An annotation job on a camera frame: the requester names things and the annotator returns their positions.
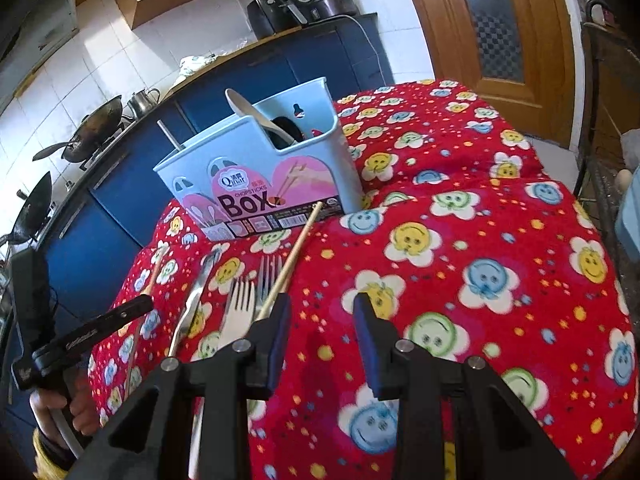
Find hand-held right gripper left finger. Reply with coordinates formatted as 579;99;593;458
75;292;293;480

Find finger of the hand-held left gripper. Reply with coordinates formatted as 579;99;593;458
52;295;155;361

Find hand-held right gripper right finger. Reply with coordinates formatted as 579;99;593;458
352;292;576;480

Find wooden fork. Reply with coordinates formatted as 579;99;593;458
220;275;257;351

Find wooden chopstick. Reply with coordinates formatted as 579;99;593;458
122;245;170;398
255;201;322;321

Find metal fork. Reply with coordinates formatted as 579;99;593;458
255;255;286;311

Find light blue utensil box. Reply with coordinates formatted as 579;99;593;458
152;76;363;241

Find person's left hand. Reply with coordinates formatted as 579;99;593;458
30;375;101;441

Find small black wok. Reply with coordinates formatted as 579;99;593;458
0;170;55;246

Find blue kitchen cabinets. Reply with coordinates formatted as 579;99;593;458
0;12;396;461

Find gas stove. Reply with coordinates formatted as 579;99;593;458
62;115;136;173

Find red smiley flower blanket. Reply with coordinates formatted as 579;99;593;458
87;79;638;480

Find large black wok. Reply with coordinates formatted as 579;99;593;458
32;95;126;163

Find metal rod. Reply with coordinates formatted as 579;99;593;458
157;119;180;152

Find metal kettle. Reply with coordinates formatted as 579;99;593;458
127;87;162;118

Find black spoon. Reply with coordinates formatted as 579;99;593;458
270;116;306;148

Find pale spoon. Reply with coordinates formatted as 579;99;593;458
225;88;296;146

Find crumpled white cloth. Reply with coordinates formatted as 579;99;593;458
177;54;218;77

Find grey range hood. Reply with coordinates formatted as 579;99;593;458
0;0;81;106

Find light blue plastic item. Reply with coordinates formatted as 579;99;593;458
615;170;640;251

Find black air fryer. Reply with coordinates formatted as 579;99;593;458
246;0;293;41

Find wooden door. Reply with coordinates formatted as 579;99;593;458
395;0;591;146

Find metal storage rack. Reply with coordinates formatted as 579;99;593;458
572;0;640;281

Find white power cable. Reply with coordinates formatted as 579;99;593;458
345;12;396;86

